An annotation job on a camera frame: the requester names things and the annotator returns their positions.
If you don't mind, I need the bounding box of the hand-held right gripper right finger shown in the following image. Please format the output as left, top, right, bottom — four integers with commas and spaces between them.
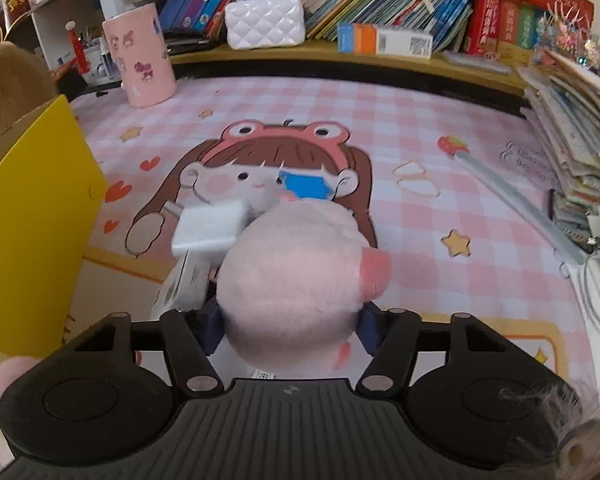
356, 302, 536, 395

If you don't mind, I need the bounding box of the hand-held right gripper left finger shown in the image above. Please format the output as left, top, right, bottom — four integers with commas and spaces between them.
55, 299, 229, 396

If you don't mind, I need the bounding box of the small white carton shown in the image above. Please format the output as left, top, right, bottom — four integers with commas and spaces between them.
149, 252, 212, 321

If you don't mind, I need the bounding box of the pink pig plush toy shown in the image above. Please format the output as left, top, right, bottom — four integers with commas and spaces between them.
215, 199, 395, 378

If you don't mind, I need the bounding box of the white charger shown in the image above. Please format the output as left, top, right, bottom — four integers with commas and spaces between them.
162, 199, 253, 262

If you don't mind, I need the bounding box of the blue plastic packet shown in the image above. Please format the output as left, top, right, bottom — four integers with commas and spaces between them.
278, 170, 331, 202

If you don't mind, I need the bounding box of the yellow cardboard box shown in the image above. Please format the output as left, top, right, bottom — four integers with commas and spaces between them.
0, 94, 108, 361

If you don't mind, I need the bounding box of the pink chick plush toy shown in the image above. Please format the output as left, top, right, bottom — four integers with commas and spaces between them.
0, 356, 37, 431

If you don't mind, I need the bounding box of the pink checked table mat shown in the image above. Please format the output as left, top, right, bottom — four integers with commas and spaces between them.
62, 76, 600, 411

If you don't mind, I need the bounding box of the clear ruler with strawberry end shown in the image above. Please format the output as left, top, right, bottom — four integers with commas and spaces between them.
437, 135, 586, 266

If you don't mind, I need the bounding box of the wooden bookshelf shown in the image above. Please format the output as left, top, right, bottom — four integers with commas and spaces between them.
90, 0, 600, 116

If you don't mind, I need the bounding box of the stack of papers and booklets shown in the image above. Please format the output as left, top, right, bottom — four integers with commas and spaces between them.
517, 50, 600, 233

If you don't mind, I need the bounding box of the pink cylinder container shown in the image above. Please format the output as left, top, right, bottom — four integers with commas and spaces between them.
102, 2, 177, 108

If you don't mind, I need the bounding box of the blue orange white box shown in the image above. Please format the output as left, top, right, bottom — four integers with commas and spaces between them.
336, 22, 433, 59

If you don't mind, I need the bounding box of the white pen holder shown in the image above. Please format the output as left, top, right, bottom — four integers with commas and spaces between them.
65, 20, 123, 86

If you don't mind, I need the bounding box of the white quilted handbag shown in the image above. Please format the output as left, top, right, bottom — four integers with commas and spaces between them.
224, 0, 307, 51

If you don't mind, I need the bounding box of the tan fluffy cat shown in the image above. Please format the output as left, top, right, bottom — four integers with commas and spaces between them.
0, 42, 58, 148

